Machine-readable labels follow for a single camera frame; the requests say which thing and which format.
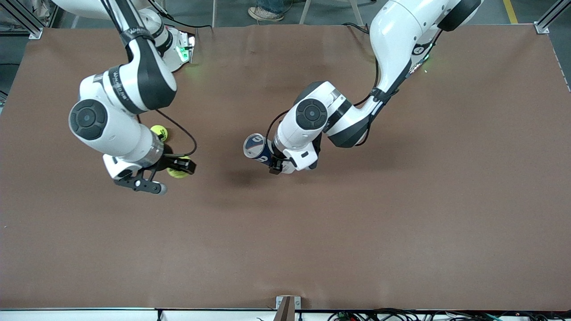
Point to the yellow tennis ball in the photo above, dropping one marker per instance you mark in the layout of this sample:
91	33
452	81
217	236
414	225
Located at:
159	132
176	174

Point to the clear tennis ball can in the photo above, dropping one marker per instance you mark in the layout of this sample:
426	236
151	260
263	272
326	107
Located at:
256	149

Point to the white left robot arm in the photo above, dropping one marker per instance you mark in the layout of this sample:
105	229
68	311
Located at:
397	31

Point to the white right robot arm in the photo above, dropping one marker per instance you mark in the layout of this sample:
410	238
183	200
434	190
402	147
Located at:
111	129

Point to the paper table cover sheet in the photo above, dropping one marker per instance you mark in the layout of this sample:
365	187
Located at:
285	223

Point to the white stand leg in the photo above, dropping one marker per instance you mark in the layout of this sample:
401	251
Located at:
356	12
305	12
214	13

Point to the grey sneaker shoe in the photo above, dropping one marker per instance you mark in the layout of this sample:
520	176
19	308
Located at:
265	14

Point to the blue jeans leg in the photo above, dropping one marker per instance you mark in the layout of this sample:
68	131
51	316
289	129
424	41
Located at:
272	4

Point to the metal table edge bracket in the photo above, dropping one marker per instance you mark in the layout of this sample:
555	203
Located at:
287	310

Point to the white table edge rail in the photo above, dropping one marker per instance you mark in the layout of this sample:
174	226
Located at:
89	315

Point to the aluminium frame post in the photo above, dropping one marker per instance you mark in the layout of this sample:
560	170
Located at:
26	24
546	22

